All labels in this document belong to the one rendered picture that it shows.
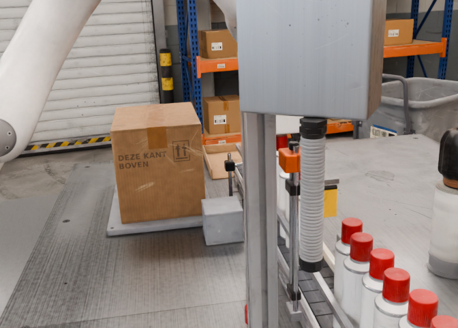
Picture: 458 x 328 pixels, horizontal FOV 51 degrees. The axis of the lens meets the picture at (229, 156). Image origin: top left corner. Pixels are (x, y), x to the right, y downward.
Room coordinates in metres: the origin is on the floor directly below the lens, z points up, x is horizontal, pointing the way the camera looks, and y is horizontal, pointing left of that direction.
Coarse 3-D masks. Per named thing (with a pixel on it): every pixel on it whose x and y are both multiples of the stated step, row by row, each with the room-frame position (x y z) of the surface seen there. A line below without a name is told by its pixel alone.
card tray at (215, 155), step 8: (216, 144) 1.88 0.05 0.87; (224, 144) 1.88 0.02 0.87; (232, 144) 1.88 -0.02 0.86; (240, 144) 1.89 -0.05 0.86; (208, 152) 1.87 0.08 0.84; (216, 152) 1.87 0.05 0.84; (224, 152) 1.87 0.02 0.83; (232, 152) 1.87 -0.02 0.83; (208, 160) 1.67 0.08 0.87; (216, 160) 1.77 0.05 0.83; (224, 160) 1.77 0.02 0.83; (240, 160) 1.76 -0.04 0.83; (208, 168) 1.68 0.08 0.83; (216, 168) 1.68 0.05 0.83; (224, 168) 1.67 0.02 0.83; (216, 176) 1.60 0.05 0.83; (224, 176) 1.59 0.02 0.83; (232, 176) 1.59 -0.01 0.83
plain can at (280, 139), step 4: (276, 136) 1.12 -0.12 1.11; (280, 136) 1.11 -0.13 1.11; (284, 136) 1.11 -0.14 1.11; (276, 140) 1.12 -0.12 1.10; (280, 140) 1.11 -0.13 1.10; (284, 140) 1.11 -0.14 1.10; (276, 144) 1.12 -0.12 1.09; (280, 144) 1.11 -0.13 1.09; (284, 144) 1.11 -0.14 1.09; (276, 148) 1.12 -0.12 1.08; (280, 148) 1.11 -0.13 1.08; (276, 152) 1.11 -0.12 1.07; (280, 168) 1.10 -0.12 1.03; (280, 172) 1.10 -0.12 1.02
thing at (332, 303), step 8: (240, 152) 1.47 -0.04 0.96; (280, 216) 0.98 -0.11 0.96; (288, 224) 0.93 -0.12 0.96; (288, 232) 0.90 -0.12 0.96; (320, 280) 0.72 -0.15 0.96; (320, 288) 0.70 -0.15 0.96; (328, 288) 0.69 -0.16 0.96; (328, 296) 0.67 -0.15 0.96; (328, 304) 0.66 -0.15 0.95; (336, 304) 0.65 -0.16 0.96; (336, 312) 0.63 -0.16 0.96; (344, 320) 0.61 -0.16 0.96
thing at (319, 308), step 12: (240, 168) 1.54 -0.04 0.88; (288, 252) 0.96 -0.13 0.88; (288, 264) 0.91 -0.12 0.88; (324, 264) 0.90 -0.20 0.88; (300, 276) 0.86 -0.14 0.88; (324, 276) 0.86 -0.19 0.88; (300, 288) 0.84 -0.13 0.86; (312, 288) 0.81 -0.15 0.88; (312, 300) 0.78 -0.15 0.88; (324, 300) 0.77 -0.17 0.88; (312, 312) 0.76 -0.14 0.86; (324, 312) 0.74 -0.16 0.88; (324, 324) 0.71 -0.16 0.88
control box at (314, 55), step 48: (240, 0) 0.62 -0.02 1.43; (288, 0) 0.59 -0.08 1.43; (336, 0) 0.57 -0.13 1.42; (384, 0) 0.62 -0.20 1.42; (240, 48) 0.62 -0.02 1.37; (288, 48) 0.59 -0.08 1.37; (336, 48) 0.57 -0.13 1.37; (240, 96) 0.63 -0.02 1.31; (288, 96) 0.59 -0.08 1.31; (336, 96) 0.57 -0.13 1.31
